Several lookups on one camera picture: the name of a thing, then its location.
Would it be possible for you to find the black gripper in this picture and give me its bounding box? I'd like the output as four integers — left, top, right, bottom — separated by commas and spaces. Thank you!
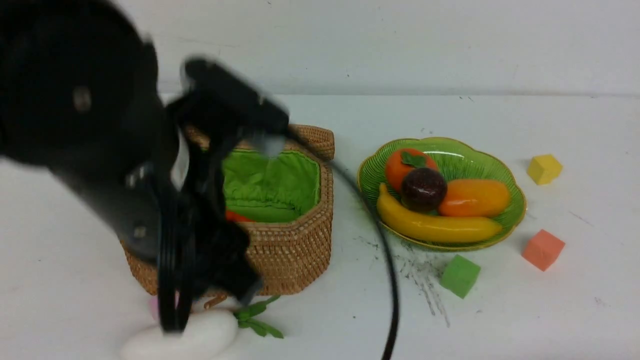
50, 130, 263, 306

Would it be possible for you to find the orange toy carrot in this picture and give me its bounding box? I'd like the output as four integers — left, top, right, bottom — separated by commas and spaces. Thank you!
225, 209, 255, 223

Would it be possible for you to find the white toy radish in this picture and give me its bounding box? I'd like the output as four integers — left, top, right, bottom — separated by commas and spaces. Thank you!
119, 295, 284, 360

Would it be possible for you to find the yellow toy banana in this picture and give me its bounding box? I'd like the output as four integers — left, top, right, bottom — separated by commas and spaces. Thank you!
376, 182, 503, 244

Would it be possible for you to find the orange toy persimmon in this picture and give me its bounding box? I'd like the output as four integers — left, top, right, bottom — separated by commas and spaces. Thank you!
384, 148, 439, 194

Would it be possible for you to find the purple toy mangosteen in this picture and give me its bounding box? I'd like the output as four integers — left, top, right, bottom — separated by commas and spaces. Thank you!
400, 167, 448, 214

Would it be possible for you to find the orange yellow toy mango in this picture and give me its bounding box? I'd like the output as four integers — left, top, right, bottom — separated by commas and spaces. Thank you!
438, 178, 511, 218

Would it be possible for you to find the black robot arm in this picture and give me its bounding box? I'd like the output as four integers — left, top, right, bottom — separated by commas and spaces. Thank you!
1, 0, 263, 305

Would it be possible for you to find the woven wicker basket green lining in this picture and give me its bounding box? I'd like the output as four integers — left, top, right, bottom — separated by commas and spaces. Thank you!
120, 140, 335, 297

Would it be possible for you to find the pink foam cube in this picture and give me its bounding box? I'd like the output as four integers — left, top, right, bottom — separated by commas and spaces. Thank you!
148, 292, 179, 325

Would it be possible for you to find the green foam cube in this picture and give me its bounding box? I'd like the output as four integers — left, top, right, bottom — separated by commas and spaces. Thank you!
439, 254, 482, 299

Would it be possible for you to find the green leaf-shaped glass plate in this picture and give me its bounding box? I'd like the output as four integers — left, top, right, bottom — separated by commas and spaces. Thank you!
356, 136, 527, 252

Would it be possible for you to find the orange foam cube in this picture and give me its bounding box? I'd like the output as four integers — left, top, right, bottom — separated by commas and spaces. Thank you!
521, 229, 566, 272

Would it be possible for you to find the yellow foam cube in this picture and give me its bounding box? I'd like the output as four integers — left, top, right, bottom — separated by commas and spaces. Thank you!
526, 153, 563, 186

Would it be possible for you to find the black camera cable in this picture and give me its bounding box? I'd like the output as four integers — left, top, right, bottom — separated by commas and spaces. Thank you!
287, 127, 401, 360

